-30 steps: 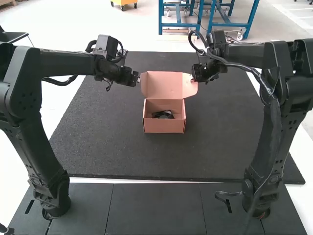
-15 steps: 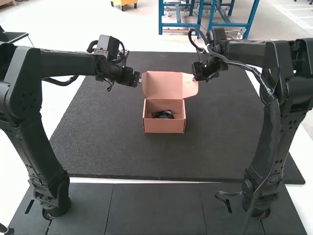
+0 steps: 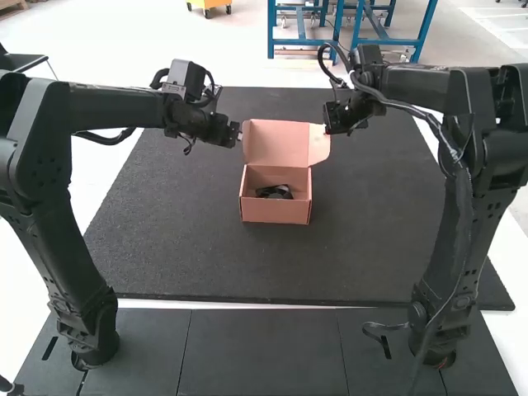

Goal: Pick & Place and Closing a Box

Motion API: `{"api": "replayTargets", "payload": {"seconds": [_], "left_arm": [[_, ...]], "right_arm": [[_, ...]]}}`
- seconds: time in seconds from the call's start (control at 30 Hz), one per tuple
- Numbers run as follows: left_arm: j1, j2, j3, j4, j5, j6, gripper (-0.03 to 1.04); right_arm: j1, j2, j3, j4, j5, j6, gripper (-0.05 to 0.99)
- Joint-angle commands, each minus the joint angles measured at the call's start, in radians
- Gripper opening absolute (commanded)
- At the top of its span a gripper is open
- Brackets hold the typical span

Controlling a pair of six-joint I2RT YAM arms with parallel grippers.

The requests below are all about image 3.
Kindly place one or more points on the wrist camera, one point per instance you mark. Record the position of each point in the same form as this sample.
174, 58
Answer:
370, 55
183, 78

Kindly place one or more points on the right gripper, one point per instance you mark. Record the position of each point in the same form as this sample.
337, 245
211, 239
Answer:
340, 115

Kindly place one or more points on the cardboard box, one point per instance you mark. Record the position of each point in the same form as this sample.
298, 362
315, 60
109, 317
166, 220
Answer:
276, 210

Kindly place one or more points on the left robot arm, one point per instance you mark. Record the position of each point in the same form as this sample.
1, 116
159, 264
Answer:
41, 165

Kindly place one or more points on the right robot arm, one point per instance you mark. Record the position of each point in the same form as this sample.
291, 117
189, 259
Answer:
486, 185

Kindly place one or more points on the dark base panel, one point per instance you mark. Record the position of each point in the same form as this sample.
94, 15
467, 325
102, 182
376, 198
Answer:
136, 354
264, 354
379, 371

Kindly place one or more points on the yellow cart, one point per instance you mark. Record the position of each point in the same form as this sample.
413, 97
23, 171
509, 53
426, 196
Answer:
208, 6

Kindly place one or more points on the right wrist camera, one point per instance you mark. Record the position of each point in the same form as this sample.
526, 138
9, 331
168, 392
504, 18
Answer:
370, 55

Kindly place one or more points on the black mat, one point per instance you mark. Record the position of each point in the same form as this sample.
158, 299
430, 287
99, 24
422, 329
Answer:
185, 231

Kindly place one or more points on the black square fan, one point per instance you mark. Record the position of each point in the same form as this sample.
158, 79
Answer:
274, 192

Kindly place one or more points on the blue metal rack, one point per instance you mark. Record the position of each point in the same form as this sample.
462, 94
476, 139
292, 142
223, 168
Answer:
350, 29

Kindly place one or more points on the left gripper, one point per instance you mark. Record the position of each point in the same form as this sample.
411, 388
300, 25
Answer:
214, 128

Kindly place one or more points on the black chair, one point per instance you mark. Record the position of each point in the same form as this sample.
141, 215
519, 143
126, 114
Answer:
24, 62

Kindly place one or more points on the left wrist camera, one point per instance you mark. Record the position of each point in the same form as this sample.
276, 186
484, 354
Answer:
183, 78

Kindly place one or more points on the black clamp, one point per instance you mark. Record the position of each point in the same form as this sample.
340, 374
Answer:
10, 387

